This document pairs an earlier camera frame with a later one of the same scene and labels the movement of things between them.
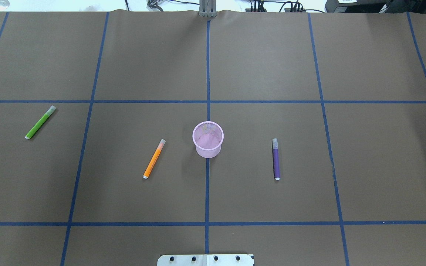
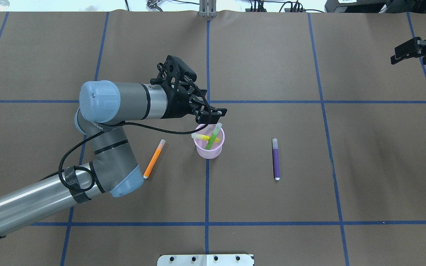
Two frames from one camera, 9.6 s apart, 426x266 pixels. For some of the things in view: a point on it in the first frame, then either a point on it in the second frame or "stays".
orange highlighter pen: x=154 y=159 stays
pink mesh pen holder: x=208 y=136 stays
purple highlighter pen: x=275 y=159 stays
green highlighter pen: x=40 y=122 -> x=213 y=135
